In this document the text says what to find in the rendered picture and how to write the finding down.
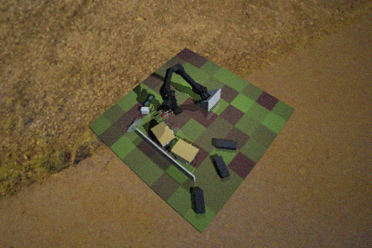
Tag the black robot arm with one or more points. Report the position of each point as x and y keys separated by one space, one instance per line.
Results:
x=166 y=89

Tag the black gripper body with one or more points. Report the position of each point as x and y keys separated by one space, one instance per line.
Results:
x=177 y=110

